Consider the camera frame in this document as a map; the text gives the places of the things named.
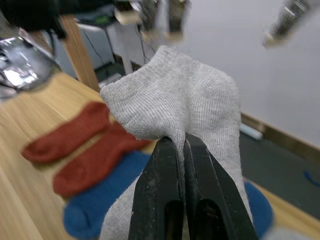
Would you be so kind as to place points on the light grey ankle sock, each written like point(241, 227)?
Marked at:
point(175, 100)

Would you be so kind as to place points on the blue sock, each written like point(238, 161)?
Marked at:
point(100, 200)
point(260, 210)

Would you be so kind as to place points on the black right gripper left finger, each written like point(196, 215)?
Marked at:
point(155, 190)

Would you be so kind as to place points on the white table leg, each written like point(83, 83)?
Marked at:
point(125, 50)

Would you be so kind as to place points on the wooden post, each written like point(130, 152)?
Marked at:
point(80, 55)

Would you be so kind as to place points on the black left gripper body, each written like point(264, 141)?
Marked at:
point(27, 12)

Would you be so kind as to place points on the wooden baseboard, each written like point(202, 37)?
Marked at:
point(287, 140)

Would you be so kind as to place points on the rust red sock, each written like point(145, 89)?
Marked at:
point(92, 165)
point(67, 135)

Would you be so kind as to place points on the wooden hanger clip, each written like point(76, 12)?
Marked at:
point(177, 22)
point(282, 27)
point(127, 15)
point(150, 20)

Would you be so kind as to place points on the white roll on floor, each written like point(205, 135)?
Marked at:
point(251, 132)

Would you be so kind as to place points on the white cabinet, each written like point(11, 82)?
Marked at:
point(97, 42)

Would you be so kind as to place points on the blue object on floor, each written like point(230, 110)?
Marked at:
point(311, 178)

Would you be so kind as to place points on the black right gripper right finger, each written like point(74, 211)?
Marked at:
point(215, 190)

